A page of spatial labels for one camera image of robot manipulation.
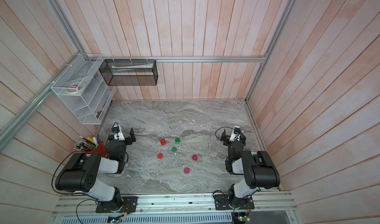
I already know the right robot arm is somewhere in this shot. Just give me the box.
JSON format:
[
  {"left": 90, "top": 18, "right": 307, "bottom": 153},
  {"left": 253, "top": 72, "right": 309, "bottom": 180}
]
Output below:
[{"left": 213, "top": 126, "right": 280, "bottom": 210}]

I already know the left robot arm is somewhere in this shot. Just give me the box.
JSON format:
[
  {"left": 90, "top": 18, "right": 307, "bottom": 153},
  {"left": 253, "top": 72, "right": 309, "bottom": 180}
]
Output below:
[{"left": 53, "top": 124, "right": 136, "bottom": 213}]

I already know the red pencil cup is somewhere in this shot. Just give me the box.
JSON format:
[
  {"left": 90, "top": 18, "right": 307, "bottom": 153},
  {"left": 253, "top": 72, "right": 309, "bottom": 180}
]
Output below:
[{"left": 88, "top": 141, "right": 107, "bottom": 158}]

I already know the bundle of pencils and pens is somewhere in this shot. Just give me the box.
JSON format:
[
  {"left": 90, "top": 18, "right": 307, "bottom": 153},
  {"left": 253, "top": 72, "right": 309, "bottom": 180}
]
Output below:
[{"left": 74, "top": 136, "right": 99, "bottom": 152}]

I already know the tape roll on shelf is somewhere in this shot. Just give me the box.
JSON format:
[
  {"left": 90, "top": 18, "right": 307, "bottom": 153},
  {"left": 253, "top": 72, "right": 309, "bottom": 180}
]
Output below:
[{"left": 64, "top": 82, "right": 83, "bottom": 95}]

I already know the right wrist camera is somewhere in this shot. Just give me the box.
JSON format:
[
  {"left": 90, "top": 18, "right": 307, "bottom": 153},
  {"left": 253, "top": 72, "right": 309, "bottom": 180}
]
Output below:
[{"left": 229, "top": 126, "right": 241, "bottom": 142}]

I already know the black mesh wall basket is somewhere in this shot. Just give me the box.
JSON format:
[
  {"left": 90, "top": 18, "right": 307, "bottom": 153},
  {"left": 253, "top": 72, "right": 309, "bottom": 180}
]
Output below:
[{"left": 99, "top": 59, "right": 158, "bottom": 86}]

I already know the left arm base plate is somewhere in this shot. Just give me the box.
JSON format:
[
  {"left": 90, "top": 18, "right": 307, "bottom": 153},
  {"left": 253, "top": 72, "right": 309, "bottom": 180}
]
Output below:
[{"left": 96, "top": 196, "right": 138, "bottom": 214}]

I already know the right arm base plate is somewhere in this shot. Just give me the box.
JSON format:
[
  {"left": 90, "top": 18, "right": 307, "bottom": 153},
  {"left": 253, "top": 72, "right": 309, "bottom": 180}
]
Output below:
[{"left": 212, "top": 193, "right": 255, "bottom": 211}]

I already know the white wire shelf rack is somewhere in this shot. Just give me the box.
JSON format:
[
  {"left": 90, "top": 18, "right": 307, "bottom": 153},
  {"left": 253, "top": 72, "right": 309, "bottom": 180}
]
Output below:
[{"left": 51, "top": 54, "right": 116, "bottom": 125}]

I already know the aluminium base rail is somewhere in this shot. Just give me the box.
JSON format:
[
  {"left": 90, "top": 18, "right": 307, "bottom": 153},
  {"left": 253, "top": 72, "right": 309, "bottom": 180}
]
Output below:
[{"left": 52, "top": 191, "right": 298, "bottom": 217}]

